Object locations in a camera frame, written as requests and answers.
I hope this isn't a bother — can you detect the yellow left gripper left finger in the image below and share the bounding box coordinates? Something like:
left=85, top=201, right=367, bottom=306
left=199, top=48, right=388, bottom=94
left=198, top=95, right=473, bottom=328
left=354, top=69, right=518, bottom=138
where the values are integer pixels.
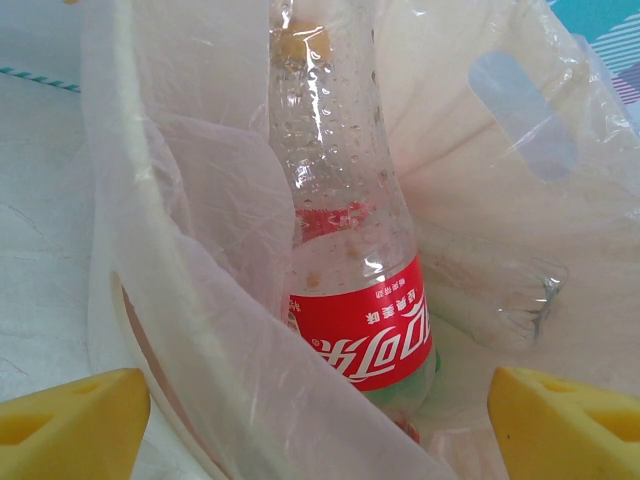
left=0, top=367, right=152, bottom=480

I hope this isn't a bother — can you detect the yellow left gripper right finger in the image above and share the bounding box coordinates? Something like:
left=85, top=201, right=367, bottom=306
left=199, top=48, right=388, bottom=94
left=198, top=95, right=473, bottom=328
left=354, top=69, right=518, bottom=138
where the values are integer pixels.
left=487, top=365, right=640, bottom=480

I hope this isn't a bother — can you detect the Coca-Cola bottle with droplets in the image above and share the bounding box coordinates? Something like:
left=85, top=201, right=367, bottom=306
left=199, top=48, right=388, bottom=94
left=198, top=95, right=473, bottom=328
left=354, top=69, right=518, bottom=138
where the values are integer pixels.
left=267, top=0, right=435, bottom=394

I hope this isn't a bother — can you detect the cream plastic bin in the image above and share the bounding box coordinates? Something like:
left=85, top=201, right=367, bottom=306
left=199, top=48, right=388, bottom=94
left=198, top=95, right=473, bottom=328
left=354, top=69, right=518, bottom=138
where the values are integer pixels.
left=79, top=0, right=640, bottom=480

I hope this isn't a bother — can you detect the translucent plastic bin liner bag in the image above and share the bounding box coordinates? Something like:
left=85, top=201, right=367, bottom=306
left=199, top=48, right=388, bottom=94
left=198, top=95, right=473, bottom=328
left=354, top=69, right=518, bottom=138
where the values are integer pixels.
left=79, top=0, right=640, bottom=480

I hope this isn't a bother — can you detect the clear crumpled plastic bottle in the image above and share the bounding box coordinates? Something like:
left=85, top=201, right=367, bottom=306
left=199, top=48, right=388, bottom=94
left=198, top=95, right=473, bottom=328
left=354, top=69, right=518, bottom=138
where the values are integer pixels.
left=424, top=239, right=572, bottom=349

